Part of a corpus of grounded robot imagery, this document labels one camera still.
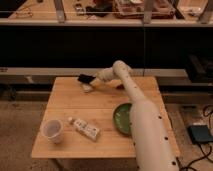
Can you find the wooden table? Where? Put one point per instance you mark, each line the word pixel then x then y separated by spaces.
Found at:
pixel 67 99

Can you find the black floor box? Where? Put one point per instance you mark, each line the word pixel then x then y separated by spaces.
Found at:
pixel 200 134

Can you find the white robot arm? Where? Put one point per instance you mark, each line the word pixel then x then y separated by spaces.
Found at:
pixel 151 141

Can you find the red sausage toy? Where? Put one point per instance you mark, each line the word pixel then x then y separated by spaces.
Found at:
pixel 120 87

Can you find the white tube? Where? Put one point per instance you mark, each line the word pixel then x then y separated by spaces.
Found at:
pixel 83 127

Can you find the white plastic cup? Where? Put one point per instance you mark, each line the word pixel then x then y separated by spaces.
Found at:
pixel 52 131

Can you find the green bowl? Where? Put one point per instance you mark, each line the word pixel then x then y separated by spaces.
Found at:
pixel 121 118

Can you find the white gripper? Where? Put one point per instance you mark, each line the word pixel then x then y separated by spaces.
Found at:
pixel 105 75

